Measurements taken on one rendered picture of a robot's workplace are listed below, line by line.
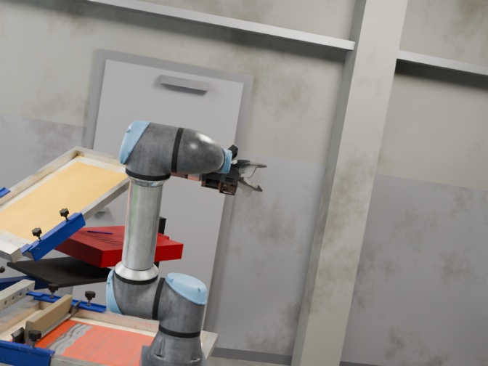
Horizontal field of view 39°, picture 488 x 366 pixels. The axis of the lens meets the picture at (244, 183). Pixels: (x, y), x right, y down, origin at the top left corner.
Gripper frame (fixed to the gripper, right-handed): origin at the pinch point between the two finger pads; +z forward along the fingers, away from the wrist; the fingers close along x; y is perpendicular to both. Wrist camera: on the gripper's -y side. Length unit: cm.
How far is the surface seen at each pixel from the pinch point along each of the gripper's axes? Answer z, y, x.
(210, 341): -9, 30, -77
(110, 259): -69, -21, -134
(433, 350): 160, -96, -346
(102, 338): -49, 38, -74
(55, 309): -68, 35, -64
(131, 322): -43, 26, -86
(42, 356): -61, 59, -43
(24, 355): -67, 59, -44
